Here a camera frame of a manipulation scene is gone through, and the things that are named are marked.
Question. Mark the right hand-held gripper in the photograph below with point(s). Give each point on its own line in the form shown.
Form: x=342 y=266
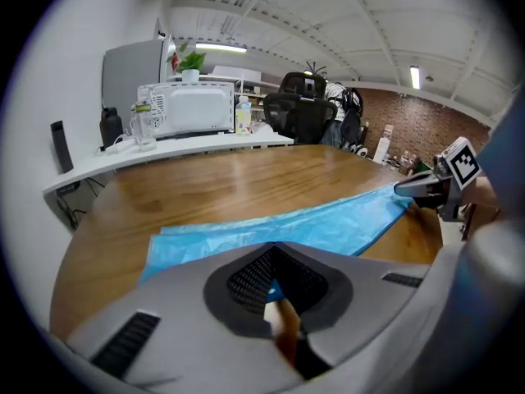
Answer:
x=463 y=164

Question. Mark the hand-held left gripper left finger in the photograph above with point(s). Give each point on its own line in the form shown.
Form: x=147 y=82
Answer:
x=172 y=343

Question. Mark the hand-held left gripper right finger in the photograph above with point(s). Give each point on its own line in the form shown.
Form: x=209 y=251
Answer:
x=369 y=298

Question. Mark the blue plastic bag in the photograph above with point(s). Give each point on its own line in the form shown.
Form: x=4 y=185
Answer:
x=328 y=228

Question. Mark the person's right forearm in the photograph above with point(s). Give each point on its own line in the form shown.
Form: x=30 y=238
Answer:
x=506 y=154

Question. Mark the short ceiling tube light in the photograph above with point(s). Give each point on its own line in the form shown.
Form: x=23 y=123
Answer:
x=415 y=77

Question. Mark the black mesh office chair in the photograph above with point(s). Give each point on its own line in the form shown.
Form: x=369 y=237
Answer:
x=297 y=117

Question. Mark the black office chair with headrest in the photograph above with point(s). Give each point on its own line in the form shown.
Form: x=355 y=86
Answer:
x=297 y=82

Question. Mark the black power strip under desk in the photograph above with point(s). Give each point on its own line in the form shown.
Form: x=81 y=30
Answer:
x=67 y=189

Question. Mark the clear bottle with yellow liquid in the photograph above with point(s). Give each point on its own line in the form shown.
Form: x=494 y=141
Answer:
x=243 y=117

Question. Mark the white side desk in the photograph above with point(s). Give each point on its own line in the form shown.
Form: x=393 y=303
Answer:
x=184 y=146

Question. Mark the white power strip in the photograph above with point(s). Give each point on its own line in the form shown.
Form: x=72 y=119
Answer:
x=121 y=146

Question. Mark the clear bottle with green label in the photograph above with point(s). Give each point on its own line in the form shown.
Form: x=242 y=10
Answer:
x=142 y=125

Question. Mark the dark brown bottle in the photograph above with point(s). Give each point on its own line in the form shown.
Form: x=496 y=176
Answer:
x=110 y=127

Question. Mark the black tower speaker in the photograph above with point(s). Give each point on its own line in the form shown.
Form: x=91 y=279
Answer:
x=61 y=148

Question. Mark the white microwave oven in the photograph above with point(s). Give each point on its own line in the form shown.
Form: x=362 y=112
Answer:
x=197 y=109

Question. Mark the long ceiling tube light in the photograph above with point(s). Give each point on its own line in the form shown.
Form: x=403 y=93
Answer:
x=221 y=47

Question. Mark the green potted plant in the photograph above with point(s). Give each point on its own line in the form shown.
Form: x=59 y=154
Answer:
x=190 y=62

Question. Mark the grey refrigerator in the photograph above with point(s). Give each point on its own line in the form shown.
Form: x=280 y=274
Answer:
x=127 y=80

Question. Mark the white bottle by brick wall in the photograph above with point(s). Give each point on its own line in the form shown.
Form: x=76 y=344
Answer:
x=382 y=146

